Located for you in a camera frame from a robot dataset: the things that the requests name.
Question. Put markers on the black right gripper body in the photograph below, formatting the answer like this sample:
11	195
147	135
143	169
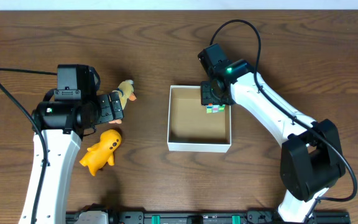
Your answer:
209	94

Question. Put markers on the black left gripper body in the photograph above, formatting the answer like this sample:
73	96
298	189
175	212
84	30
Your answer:
105	109

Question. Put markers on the colourful puzzle cube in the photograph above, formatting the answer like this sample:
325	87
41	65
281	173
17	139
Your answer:
215	108

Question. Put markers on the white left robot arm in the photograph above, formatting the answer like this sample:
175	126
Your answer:
60	121

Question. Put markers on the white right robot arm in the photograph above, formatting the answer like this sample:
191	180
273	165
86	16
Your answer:
311	154

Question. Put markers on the yellow plush duck toy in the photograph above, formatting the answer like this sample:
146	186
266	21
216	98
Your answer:
125	90

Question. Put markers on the white cardboard box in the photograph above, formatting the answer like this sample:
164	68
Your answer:
193	127

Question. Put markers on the orange rubber dog toy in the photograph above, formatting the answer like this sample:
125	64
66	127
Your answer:
102	153

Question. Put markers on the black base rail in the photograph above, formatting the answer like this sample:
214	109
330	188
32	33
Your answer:
99	214

